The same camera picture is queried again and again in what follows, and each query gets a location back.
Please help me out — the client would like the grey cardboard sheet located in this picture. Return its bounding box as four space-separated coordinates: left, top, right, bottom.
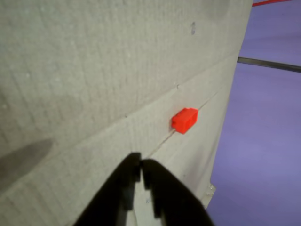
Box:
0 0 253 226

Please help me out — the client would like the red cable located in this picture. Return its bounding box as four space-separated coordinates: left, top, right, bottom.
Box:
252 0 296 7

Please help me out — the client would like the black cable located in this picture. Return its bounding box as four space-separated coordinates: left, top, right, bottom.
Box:
237 56 301 73

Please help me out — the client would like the red lego block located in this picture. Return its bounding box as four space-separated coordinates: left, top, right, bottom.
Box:
171 107 199 135

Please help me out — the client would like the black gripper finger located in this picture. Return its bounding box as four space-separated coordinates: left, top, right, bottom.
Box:
72 152 142 226
140 159 215 226

